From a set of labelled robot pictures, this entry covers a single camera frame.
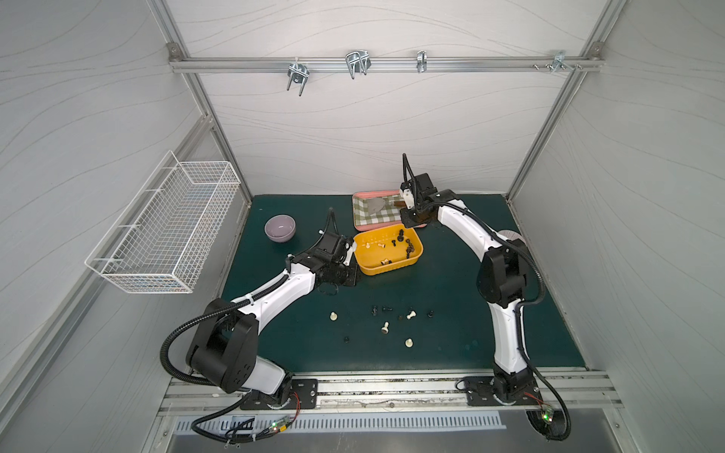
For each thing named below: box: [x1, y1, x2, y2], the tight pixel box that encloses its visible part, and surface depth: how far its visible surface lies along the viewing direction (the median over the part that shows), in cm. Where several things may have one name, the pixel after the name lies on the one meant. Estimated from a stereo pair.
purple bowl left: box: [263, 213, 297, 243], surface depth 106 cm
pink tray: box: [352, 189, 428, 232], surface depth 117 cm
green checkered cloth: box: [353, 194, 405, 226], surface depth 117 cm
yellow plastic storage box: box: [354, 223, 424, 276], surface depth 104 cm
